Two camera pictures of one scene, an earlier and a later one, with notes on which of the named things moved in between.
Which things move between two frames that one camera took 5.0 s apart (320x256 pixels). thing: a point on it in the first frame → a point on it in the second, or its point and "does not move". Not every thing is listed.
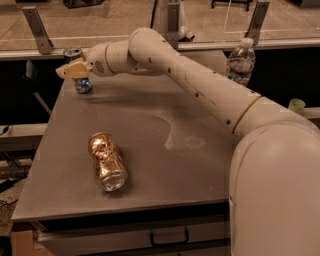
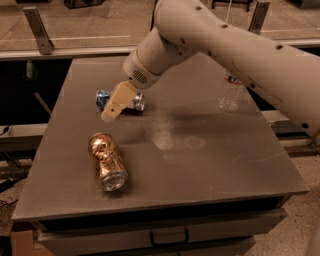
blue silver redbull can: (82, 85) → (102, 98)
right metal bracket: (257, 21) does not move
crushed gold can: (111, 173) does not move
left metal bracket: (38, 28) does not move
